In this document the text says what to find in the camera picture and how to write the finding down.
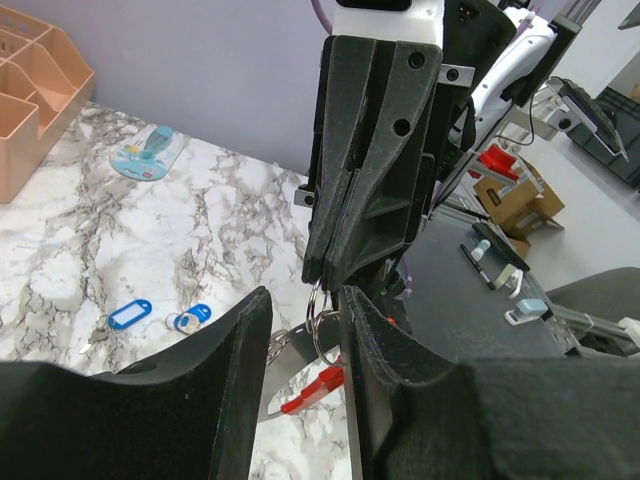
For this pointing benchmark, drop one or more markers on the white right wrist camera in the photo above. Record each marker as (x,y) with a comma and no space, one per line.
(422,22)

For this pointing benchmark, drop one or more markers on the black marker pen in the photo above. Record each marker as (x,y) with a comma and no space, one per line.
(475,264)

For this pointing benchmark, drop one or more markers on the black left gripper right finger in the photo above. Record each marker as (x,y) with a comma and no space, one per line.
(411,414)

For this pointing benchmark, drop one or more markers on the cardboard box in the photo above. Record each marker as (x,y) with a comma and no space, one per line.
(520,209)

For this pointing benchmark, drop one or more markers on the silver keyring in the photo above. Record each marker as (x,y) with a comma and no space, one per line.
(320,308)

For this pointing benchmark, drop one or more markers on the light blue small stapler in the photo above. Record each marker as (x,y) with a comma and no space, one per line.
(526,310)

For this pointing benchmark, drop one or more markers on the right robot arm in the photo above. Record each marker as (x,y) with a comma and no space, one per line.
(529,58)

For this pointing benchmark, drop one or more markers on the peach plastic desk organizer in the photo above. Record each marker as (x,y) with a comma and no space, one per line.
(45,82)

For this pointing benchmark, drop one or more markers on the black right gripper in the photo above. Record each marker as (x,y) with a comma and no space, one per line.
(383,115)

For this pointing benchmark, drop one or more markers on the light blue packaged item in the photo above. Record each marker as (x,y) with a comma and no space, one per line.
(149,155)

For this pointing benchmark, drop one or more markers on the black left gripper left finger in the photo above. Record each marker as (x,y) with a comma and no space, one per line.
(187,412)

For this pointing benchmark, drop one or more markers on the blue key tag with key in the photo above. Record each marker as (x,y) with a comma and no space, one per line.
(120,319)
(189,321)

